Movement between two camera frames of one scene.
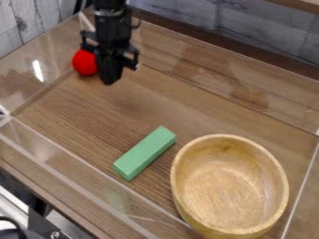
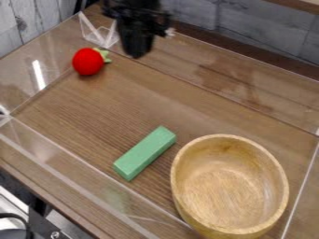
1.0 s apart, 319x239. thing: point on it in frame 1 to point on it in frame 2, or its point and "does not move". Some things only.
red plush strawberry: x=84 y=62 does not move
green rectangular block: x=143 y=153 does not move
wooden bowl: x=230 y=185 does not move
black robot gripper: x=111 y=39 to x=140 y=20
